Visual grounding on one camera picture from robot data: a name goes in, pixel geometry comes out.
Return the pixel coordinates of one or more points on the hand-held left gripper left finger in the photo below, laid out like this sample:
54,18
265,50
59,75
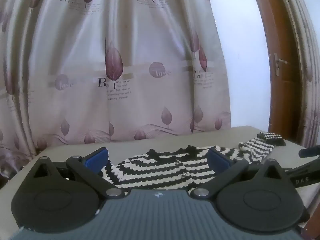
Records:
96,160

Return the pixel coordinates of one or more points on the black white striped knit sweater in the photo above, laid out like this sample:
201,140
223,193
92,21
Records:
160,170

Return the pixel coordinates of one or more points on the brown wooden door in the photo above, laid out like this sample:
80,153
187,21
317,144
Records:
280,92

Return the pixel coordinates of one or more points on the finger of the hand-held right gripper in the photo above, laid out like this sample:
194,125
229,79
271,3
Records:
311,152

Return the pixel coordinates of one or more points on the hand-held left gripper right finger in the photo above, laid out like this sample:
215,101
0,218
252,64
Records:
218,160

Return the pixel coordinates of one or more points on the beige ribbed table cloth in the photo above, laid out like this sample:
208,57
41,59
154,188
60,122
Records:
140,150

